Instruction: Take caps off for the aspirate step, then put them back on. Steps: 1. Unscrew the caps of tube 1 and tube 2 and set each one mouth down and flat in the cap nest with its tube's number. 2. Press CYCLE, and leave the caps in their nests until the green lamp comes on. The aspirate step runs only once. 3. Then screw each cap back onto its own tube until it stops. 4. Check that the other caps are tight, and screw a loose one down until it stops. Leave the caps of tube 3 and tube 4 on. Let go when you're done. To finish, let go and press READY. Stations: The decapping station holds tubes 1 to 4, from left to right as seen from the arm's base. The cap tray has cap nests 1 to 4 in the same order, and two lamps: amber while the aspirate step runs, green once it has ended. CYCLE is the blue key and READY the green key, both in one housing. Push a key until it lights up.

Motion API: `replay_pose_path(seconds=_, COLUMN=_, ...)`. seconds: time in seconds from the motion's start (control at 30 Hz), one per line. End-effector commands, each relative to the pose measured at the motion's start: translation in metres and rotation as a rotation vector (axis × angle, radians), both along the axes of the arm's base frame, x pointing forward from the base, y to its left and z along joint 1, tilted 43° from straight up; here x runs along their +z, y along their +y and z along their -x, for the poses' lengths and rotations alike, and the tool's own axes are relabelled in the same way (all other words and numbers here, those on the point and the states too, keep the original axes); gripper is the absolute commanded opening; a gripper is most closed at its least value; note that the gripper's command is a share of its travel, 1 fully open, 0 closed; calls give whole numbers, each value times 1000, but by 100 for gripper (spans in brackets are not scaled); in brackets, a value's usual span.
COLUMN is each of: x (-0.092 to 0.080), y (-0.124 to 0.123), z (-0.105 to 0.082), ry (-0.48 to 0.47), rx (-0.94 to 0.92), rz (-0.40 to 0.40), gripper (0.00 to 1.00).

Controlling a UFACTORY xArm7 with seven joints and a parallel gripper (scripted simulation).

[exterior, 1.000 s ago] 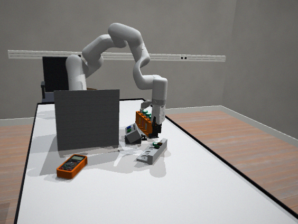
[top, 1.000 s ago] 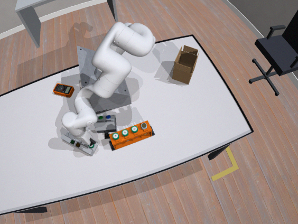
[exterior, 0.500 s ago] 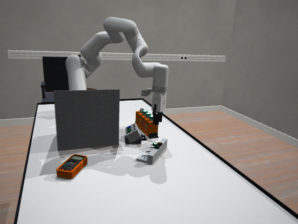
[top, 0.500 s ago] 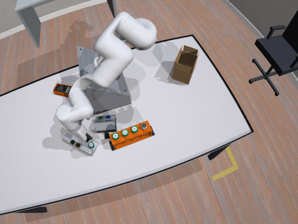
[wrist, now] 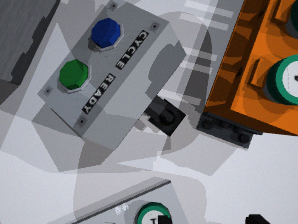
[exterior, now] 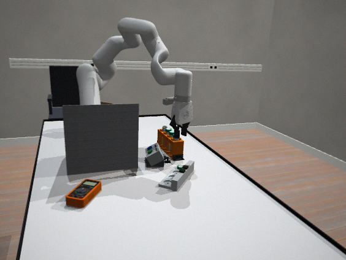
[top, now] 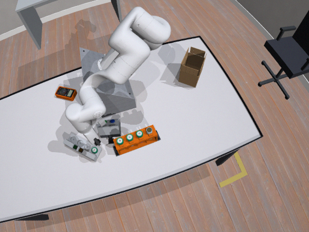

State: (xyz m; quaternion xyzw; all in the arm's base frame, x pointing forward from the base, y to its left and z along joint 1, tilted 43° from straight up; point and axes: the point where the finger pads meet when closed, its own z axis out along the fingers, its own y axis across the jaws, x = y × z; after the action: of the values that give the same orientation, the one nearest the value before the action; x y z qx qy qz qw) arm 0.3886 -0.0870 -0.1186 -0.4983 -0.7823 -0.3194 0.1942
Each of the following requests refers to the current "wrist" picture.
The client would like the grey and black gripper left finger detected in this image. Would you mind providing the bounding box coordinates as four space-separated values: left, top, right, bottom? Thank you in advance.
158 215 173 224

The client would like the dark grey angle bracket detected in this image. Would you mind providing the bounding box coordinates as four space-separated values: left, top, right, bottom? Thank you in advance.
197 112 263 149

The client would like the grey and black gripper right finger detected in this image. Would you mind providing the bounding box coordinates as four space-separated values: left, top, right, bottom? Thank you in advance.
245 214 270 224

